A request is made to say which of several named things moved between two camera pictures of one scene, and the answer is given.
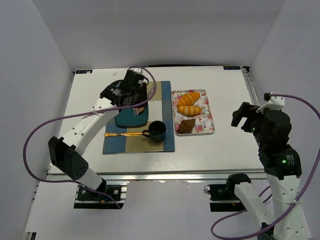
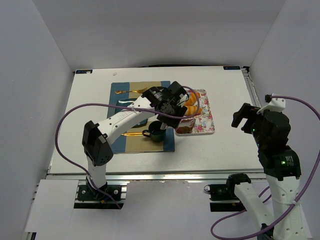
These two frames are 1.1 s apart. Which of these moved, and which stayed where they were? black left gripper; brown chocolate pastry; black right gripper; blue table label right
Moved: black left gripper
Stayed: blue table label right; black right gripper; brown chocolate pastry
